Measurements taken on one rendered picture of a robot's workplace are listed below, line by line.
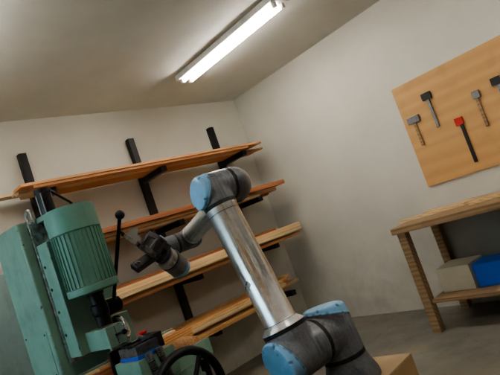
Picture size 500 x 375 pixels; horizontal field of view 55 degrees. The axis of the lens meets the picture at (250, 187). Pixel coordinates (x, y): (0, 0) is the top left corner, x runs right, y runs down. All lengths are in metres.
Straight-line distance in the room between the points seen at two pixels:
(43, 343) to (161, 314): 2.63
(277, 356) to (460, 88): 3.10
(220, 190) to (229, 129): 3.95
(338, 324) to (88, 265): 0.85
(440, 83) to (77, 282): 3.34
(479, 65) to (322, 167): 1.77
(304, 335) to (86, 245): 0.78
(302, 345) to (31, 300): 1.00
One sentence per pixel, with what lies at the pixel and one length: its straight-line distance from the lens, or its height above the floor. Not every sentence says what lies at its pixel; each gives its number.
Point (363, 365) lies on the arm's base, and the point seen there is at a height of 0.68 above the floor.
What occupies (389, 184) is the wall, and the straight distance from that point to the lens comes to 4.62.
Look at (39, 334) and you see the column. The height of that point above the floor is 1.12.
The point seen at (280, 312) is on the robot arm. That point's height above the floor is 0.94.
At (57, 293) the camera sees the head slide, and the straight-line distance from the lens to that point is 1.88.
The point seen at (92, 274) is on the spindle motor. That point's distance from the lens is 1.73.
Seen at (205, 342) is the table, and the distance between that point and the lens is 1.86.
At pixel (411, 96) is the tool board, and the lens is 4.40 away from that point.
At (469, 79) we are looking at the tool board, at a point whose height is 1.75.
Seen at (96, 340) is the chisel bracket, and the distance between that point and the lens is 1.82.
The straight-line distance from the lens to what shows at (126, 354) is 1.62.
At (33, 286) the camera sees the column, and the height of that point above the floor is 1.29.
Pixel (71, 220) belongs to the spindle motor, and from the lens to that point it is 1.74.
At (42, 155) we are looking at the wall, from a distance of 4.41.
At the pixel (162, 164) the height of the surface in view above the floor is 2.00.
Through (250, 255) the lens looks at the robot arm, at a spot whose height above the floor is 1.14.
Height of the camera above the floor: 1.22
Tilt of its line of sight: 5 degrees up
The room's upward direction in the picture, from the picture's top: 19 degrees counter-clockwise
